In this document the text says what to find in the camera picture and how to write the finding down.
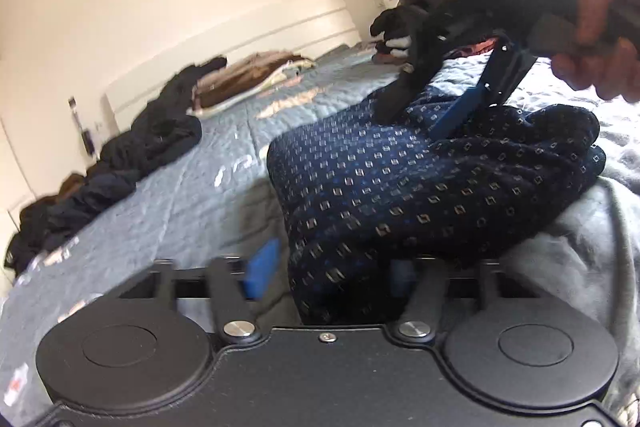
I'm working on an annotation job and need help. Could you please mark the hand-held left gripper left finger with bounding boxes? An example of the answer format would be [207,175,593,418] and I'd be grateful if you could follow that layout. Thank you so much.
[116,237,282,345]

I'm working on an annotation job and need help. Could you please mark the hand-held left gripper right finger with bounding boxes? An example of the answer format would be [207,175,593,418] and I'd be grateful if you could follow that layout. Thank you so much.
[390,256,542,343]

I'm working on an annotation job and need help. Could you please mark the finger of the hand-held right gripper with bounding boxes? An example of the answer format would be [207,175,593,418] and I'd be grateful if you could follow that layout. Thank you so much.
[429,36,539,141]
[374,13,452,126]

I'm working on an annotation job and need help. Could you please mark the navy patterned sweater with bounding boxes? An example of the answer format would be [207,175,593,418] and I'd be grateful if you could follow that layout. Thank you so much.
[266,89,607,325]

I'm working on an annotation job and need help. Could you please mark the stack of folded dark clothes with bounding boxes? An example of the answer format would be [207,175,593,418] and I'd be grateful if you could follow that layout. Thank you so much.
[370,4,501,68]

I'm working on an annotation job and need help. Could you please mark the pile of dark unfolded clothes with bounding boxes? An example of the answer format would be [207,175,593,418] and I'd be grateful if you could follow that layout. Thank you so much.
[4,57,228,275]

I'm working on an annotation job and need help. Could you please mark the stack of folded brown clothes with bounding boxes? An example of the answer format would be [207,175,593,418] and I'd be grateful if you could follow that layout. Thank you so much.
[187,52,317,116]

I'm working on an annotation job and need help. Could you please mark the person's right hand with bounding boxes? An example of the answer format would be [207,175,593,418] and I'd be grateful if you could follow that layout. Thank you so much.
[549,0,640,102]

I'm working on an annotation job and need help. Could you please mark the grey printed bed quilt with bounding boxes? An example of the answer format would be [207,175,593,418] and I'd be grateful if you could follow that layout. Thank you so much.
[0,42,640,427]

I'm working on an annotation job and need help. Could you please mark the white bed headboard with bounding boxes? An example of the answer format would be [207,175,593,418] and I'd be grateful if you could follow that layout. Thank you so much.
[102,0,361,128]

